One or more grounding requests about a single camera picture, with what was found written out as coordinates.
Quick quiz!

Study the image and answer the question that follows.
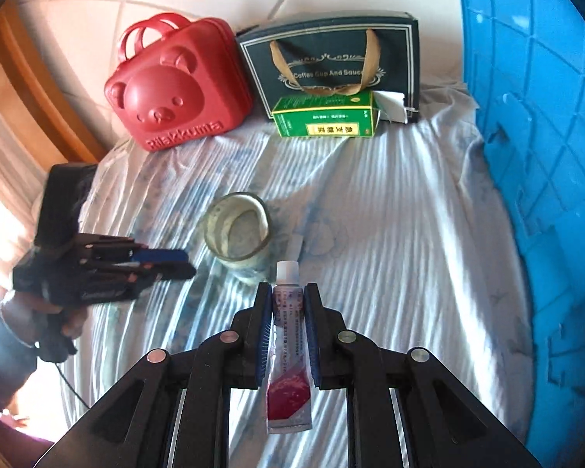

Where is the white red ointment tube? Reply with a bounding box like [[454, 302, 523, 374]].
[[266, 261, 314, 436]]

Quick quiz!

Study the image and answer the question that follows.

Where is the black cable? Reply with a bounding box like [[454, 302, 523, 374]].
[[53, 358, 96, 413]]

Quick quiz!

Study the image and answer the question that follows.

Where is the green medicine box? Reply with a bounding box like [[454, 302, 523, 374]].
[[271, 89, 382, 140]]

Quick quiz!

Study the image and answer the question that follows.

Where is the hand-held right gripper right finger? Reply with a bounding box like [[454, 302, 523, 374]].
[[303, 283, 542, 468]]

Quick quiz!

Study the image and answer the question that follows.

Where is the blue plastic crate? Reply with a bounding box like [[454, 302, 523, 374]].
[[453, 0, 585, 468]]

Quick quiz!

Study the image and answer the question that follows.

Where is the red bear-shaped case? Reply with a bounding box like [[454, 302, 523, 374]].
[[103, 12, 254, 153]]

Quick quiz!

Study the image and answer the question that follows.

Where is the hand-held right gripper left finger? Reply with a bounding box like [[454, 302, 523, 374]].
[[34, 282, 274, 468]]

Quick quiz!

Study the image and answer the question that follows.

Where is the dark green gift bag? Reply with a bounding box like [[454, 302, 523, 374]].
[[236, 10, 422, 125]]

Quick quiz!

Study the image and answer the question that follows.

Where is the person's left forearm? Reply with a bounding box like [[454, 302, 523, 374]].
[[0, 297, 44, 430]]

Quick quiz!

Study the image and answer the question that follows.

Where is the wooden door frame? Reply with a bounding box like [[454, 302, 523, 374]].
[[0, 0, 108, 167]]

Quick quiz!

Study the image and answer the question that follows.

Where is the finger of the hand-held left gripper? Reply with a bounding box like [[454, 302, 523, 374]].
[[92, 262, 198, 286], [85, 241, 188, 264]]

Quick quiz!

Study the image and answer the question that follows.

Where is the person's left hand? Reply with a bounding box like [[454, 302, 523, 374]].
[[0, 290, 81, 356]]

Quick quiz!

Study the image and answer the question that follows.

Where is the glass jar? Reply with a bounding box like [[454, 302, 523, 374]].
[[202, 192, 272, 284]]

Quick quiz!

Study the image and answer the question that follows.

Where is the white paper card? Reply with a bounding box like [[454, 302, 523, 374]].
[[373, 90, 410, 125]]

